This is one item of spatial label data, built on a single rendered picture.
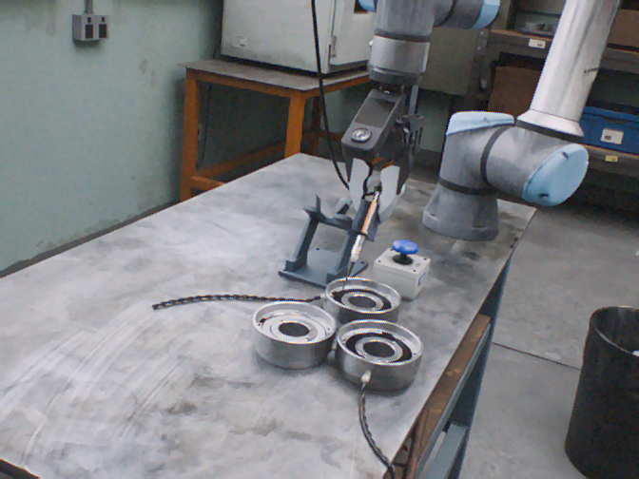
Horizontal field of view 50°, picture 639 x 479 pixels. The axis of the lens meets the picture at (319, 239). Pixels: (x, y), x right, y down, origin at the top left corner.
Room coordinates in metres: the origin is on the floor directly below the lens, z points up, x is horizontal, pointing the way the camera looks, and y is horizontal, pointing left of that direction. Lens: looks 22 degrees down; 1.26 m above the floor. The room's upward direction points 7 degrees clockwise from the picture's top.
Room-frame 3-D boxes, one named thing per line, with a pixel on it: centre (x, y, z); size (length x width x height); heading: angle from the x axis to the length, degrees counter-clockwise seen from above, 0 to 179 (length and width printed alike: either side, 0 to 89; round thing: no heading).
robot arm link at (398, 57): (0.96, -0.07, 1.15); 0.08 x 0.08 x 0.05
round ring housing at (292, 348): (0.76, 0.02, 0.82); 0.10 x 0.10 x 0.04
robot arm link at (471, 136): (1.31, -0.28, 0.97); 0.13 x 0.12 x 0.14; 41
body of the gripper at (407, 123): (0.97, -0.08, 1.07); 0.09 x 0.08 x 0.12; 156
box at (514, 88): (4.30, -1.14, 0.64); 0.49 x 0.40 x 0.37; 73
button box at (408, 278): (0.99, -0.13, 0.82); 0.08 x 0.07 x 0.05; 158
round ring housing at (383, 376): (0.74, -0.09, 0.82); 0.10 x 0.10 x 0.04
